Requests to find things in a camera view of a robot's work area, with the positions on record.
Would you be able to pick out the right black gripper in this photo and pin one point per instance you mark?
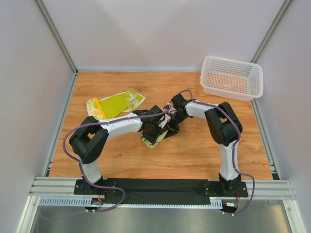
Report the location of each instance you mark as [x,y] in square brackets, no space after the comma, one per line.
[174,124]

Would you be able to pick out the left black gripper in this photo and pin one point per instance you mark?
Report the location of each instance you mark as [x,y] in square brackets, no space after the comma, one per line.
[160,132]

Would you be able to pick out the green patterned towel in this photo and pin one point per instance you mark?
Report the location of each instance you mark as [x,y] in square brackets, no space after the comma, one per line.
[158,140]

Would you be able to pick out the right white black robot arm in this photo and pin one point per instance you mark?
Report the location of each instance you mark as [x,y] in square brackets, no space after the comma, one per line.
[225,129]

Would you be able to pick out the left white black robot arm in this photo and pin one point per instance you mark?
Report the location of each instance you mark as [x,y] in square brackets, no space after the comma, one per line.
[89,138]

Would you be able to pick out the yellow green towel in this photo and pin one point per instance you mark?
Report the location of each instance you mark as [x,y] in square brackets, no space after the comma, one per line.
[110,107]

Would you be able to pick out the white perforated plastic basket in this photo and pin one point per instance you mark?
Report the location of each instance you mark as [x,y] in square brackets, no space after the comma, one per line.
[231,79]

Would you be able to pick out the black cloth strip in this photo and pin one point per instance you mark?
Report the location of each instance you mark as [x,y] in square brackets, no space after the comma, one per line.
[162,191]

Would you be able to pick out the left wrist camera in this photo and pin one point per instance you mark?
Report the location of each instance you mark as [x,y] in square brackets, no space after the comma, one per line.
[164,120]

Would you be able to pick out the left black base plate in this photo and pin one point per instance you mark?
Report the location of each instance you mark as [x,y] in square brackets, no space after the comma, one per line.
[84,188]

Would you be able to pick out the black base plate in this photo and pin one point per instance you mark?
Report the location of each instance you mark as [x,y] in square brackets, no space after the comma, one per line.
[222,189]
[84,188]

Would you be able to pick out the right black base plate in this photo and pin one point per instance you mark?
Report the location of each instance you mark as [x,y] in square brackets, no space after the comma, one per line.
[222,189]

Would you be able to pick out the aluminium front rail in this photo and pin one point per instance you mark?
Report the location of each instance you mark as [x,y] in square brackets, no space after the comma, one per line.
[64,186]

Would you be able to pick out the grey slotted cable duct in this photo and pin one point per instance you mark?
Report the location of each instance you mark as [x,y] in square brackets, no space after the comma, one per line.
[88,202]

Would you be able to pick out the right aluminium frame post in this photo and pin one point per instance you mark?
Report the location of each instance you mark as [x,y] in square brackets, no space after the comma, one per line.
[272,29]

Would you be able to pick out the aluminium frame post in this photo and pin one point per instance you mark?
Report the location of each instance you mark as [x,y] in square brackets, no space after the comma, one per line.
[55,33]
[272,29]

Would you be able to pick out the left aluminium frame post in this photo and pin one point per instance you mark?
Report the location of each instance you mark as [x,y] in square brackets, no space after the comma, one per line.
[55,33]

